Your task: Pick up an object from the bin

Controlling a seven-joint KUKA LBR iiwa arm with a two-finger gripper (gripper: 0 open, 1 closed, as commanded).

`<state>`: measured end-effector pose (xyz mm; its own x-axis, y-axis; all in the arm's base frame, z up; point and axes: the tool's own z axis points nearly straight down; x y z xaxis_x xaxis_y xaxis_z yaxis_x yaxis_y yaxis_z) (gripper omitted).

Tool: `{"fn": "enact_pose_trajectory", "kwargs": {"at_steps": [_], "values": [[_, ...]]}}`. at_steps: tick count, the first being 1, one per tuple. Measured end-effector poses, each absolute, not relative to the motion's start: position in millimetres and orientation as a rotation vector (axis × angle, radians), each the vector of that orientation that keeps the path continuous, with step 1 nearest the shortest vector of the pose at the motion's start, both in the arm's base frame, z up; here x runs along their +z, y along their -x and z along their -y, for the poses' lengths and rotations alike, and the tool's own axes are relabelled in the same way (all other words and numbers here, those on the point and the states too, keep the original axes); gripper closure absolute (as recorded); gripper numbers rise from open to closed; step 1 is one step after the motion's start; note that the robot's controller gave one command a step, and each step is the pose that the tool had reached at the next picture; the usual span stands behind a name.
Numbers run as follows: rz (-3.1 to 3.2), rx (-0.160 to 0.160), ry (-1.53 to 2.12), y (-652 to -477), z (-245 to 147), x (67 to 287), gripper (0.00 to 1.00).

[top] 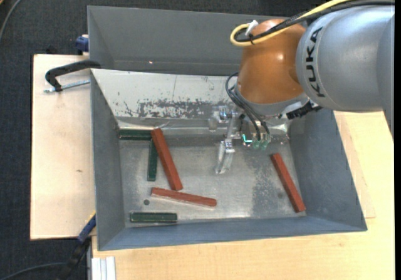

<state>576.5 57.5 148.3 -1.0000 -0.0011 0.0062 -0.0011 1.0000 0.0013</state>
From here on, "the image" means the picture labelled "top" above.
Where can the grey metal bin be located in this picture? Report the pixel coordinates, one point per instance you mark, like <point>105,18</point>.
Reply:
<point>194,40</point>

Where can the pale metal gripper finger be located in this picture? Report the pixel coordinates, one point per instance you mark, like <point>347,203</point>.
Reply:
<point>228,156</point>
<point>220,159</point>

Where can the red-brown flat block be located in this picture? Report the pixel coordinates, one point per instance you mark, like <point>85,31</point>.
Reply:
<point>166,159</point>
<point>288,183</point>
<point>185,197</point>

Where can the dark green flat block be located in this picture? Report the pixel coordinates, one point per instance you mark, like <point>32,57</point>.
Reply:
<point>153,217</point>
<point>134,134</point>
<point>153,161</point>

